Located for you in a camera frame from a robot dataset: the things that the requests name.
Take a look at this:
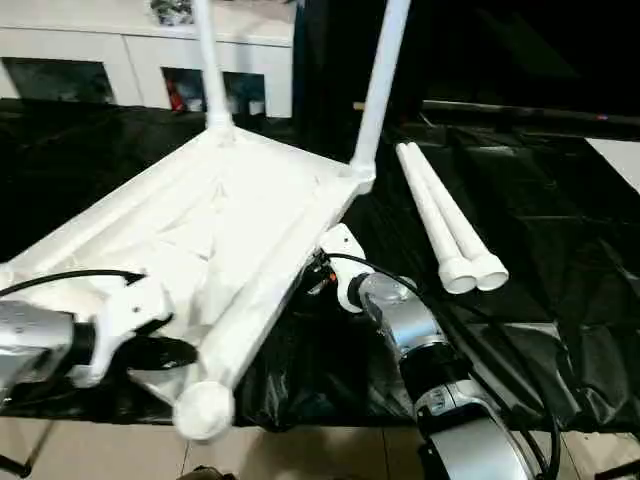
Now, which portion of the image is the white plastic table top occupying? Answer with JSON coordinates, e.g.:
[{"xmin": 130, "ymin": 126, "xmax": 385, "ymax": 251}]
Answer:
[{"xmin": 0, "ymin": 127, "xmax": 377, "ymax": 442}]

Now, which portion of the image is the white plastic table leg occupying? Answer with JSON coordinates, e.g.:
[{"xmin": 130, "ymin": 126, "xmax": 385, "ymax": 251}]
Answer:
[
  {"xmin": 347, "ymin": 0, "xmax": 412, "ymax": 177},
  {"xmin": 395, "ymin": 142, "xmax": 479, "ymax": 295},
  {"xmin": 192, "ymin": 0, "xmax": 236, "ymax": 145},
  {"xmin": 405, "ymin": 141, "xmax": 510, "ymax": 292}
]

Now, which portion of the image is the black plastic mat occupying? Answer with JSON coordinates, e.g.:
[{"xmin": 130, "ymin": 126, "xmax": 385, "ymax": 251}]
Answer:
[{"xmin": 0, "ymin": 97, "xmax": 640, "ymax": 431}]

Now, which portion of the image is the white glass-door cabinet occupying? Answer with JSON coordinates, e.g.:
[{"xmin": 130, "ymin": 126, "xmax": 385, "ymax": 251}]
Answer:
[{"xmin": 0, "ymin": 0, "xmax": 296, "ymax": 119}]

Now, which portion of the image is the grey object on cabinet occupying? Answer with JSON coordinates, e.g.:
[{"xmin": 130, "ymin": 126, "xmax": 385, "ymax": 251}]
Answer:
[{"xmin": 148, "ymin": 0, "xmax": 197, "ymax": 24}]

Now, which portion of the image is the white flat board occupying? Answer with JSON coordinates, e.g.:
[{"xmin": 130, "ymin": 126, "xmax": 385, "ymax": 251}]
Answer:
[{"xmin": 584, "ymin": 137, "xmax": 640, "ymax": 195}]

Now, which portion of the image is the black tripod stand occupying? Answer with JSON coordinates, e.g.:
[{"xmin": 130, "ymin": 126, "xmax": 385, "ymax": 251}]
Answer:
[{"xmin": 597, "ymin": 462, "xmax": 640, "ymax": 480}]

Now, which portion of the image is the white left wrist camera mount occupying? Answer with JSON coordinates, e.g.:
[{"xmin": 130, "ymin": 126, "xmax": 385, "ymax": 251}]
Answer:
[{"xmin": 69, "ymin": 272, "xmax": 176, "ymax": 389}]

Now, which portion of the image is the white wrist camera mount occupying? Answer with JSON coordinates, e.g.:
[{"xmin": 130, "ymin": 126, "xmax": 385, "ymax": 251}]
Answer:
[
  {"xmin": 69, "ymin": 272, "xmax": 176, "ymax": 389},
  {"xmin": 319, "ymin": 223, "xmax": 374, "ymax": 314}
]

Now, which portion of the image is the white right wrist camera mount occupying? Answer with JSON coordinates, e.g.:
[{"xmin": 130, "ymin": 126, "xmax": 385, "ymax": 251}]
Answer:
[{"xmin": 319, "ymin": 223, "xmax": 374, "ymax": 314}]

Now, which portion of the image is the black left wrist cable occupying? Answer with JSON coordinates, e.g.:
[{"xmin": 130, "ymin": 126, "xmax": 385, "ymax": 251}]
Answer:
[{"xmin": 0, "ymin": 268, "xmax": 147, "ymax": 297}]

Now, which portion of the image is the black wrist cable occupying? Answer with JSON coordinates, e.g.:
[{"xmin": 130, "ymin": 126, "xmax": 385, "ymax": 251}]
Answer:
[
  {"xmin": 0, "ymin": 268, "xmax": 147, "ymax": 297},
  {"xmin": 323, "ymin": 252, "xmax": 562, "ymax": 480}
]

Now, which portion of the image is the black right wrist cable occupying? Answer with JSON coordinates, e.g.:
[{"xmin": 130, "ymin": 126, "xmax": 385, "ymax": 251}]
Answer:
[{"xmin": 323, "ymin": 252, "xmax": 562, "ymax": 480}]

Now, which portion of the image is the black folding table frame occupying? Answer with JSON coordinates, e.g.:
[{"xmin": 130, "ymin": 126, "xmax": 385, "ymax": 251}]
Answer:
[{"xmin": 0, "ymin": 419, "xmax": 52, "ymax": 477}]

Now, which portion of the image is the blue vertical post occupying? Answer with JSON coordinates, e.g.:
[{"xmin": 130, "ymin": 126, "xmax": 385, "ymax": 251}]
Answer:
[{"xmin": 291, "ymin": 0, "xmax": 307, "ymax": 119}]

